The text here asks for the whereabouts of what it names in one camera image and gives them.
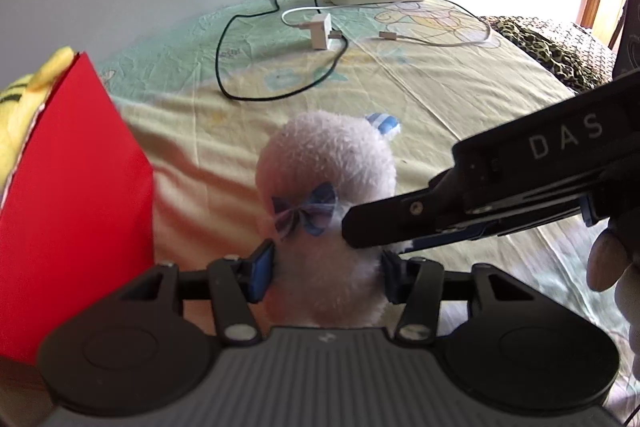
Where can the yellow green cartoon bedsheet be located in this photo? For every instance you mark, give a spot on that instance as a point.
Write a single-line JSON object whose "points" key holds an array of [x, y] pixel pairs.
{"points": [[203, 98]]}

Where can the red cardboard box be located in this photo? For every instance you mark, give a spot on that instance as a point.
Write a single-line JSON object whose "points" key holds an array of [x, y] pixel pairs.
{"points": [[76, 218]]}

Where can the white usb charger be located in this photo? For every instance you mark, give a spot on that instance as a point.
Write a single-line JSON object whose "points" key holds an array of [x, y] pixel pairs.
{"points": [[322, 31]]}

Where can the patterned brown cushion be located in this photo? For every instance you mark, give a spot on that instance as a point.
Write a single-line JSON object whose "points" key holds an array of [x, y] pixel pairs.
{"points": [[579, 39]]}

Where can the person's right hand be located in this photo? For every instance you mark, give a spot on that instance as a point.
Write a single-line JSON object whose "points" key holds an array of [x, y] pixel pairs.
{"points": [[614, 262]]}

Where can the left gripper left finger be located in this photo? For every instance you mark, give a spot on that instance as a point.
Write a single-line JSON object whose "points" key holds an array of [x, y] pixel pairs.
{"points": [[234, 284]]}

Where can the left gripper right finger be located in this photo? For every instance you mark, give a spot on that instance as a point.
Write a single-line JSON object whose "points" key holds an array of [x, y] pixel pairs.
{"points": [[417, 284]]}

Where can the leopard print cloth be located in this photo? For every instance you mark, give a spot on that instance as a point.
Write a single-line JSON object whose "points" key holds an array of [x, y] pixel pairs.
{"points": [[579, 73]]}

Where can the yellow tiger plush toy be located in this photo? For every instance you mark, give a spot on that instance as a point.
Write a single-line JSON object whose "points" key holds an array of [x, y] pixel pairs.
{"points": [[22, 100]]}

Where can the white plush bunny purple bow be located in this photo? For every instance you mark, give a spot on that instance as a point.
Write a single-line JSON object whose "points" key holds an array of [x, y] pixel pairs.
{"points": [[309, 174]]}

